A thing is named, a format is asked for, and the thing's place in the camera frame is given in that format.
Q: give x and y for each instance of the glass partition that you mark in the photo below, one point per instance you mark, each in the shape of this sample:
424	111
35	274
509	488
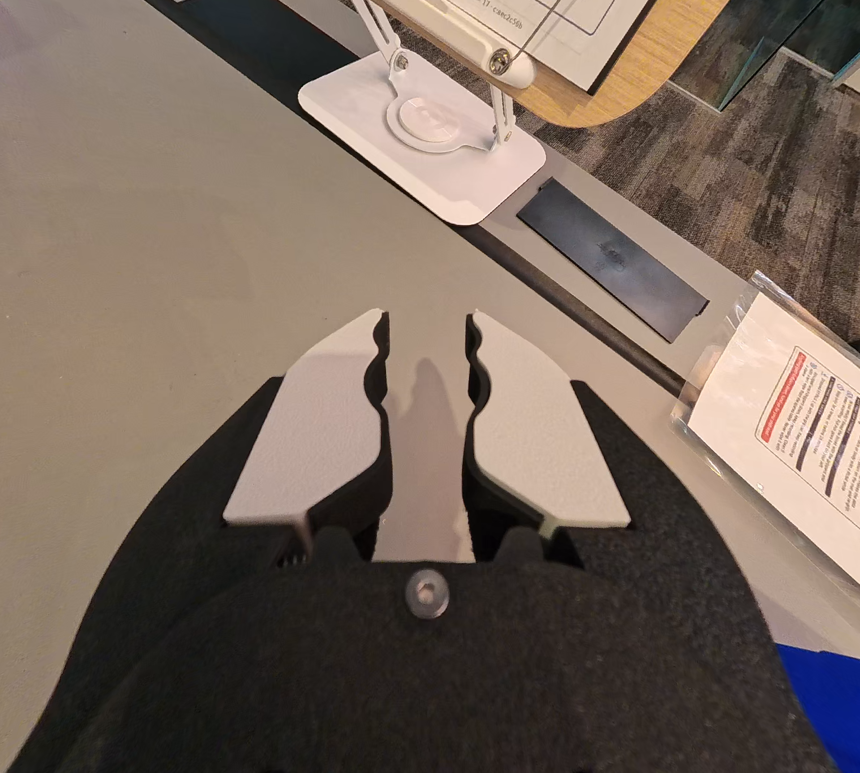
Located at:
772	7

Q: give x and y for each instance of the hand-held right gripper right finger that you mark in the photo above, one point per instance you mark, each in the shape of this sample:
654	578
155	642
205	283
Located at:
544	450

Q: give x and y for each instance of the printed instruction sheet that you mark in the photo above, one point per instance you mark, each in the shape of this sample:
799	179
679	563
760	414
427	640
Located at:
571	27

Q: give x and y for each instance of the wooden backing board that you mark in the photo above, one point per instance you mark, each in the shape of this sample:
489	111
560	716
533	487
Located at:
672	47

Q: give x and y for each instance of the blue plastic bin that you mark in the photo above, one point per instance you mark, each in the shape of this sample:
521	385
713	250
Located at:
826	706

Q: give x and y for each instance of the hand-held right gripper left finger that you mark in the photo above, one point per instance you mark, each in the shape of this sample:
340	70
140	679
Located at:
309	450

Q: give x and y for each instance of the black desk flap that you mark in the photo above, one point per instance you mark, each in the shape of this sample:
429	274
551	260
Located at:
269	40
618	262

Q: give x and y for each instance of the laminated paper sheet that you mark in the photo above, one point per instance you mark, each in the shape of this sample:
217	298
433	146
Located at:
752	396

